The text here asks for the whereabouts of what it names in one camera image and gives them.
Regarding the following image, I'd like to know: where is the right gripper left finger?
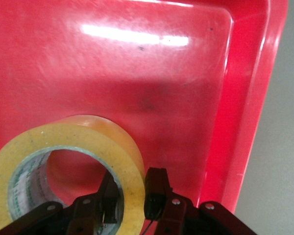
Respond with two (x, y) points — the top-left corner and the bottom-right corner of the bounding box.
(0, 168), (125, 235)

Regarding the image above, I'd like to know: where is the yellow tape roll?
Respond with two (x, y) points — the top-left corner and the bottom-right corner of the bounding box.
(0, 114), (147, 235)

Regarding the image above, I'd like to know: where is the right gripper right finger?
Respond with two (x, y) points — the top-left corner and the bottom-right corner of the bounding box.
(144, 166), (258, 235)

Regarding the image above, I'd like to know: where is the red plastic tray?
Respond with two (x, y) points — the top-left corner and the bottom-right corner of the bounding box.
(0, 0), (290, 235)

